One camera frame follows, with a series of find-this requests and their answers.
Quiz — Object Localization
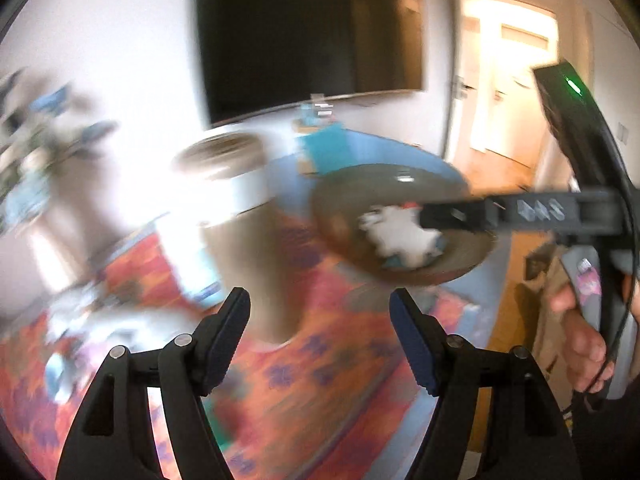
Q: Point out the person's right hand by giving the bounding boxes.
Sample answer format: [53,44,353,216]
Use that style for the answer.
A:
[549,282,615,393]

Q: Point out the black wall television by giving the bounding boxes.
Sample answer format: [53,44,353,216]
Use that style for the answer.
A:
[195,0,424,124]

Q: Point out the white ribbed flower vase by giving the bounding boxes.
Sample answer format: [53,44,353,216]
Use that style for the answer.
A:
[25,198,96,295]

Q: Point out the gold cylindrical canister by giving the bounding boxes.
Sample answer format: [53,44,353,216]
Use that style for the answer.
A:
[177,132,303,348]

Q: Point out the teal blue cloth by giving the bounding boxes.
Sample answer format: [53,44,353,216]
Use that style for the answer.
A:
[382,237,447,271]

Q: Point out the blue white artificial flowers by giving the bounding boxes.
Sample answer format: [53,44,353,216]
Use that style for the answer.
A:
[1,68,117,234]

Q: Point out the white door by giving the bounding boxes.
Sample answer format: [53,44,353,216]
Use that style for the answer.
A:
[442,0,466,164]

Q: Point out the tissue pack blue white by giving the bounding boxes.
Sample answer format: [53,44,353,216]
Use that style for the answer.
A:
[153,212,224,310]

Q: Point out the white fluffy plush toy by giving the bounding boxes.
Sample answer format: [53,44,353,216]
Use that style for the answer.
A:
[358,205,443,260]

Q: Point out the floral orange quilted tablecloth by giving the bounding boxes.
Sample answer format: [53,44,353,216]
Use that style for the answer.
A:
[0,209,482,480]

